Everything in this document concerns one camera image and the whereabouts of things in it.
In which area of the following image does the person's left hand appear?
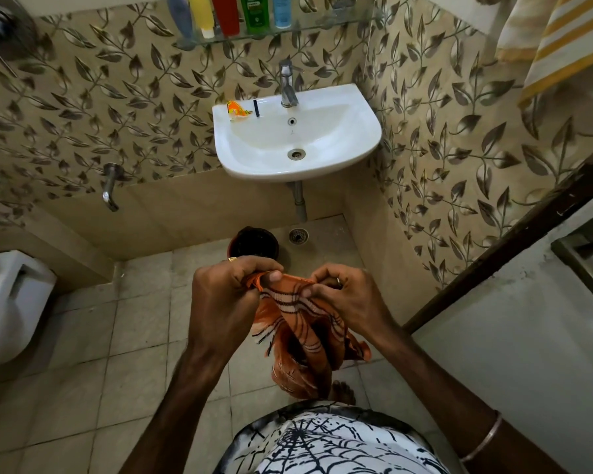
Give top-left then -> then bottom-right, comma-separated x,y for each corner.
189,255 -> 285,360

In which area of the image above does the person's right hand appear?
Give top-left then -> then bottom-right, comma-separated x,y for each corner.
300,264 -> 402,344

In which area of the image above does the orange striped cloth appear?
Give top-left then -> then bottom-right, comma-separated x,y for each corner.
244,271 -> 372,401

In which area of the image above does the person's right forearm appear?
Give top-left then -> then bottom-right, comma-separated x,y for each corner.
370,325 -> 570,474

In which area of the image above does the person's left forearm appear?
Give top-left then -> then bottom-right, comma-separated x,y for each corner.
119,343 -> 239,474

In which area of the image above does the dark round bucket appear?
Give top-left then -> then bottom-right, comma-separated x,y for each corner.
227,226 -> 280,262

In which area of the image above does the grey sink drain pipe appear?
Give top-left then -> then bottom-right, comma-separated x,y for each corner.
291,180 -> 308,223

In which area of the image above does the person's foot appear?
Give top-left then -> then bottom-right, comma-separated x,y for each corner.
328,381 -> 357,406

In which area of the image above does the white black web-print shirt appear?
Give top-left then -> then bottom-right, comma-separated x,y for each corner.
212,401 -> 453,474

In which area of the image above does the chrome sink faucet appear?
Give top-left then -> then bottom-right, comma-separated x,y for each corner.
278,59 -> 302,108

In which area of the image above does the white door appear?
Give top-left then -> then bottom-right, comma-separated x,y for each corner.
414,190 -> 593,474

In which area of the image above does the white toilet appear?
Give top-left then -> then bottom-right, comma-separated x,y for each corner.
0,250 -> 58,376

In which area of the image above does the green bottle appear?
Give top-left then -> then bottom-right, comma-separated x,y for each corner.
239,0 -> 271,35

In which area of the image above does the light blue bottle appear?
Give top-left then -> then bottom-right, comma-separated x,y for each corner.
272,0 -> 294,29

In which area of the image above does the red bottle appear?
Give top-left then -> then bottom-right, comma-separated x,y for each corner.
211,0 -> 241,38

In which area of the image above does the yellow bottle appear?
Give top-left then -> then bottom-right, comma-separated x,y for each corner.
188,0 -> 216,39

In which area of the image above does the grey-blue bottle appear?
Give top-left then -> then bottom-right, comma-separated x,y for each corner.
166,0 -> 195,40

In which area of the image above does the yellow striped towel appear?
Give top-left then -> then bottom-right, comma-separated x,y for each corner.
494,0 -> 593,107

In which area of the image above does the chrome shower valve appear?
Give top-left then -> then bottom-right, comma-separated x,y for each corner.
0,0 -> 39,63

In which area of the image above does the white wall sink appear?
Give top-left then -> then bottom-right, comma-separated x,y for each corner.
212,84 -> 383,183

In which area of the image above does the chrome wall tap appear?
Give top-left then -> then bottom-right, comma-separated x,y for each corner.
101,163 -> 127,213

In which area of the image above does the dark brown door frame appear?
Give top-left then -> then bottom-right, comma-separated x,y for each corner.
403,137 -> 593,336

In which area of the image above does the silver bracelet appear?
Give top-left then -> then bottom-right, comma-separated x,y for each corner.
460,412 -> 504,464

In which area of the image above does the glass wall shelf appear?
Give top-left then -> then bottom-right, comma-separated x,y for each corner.
172,9 -> 384,51

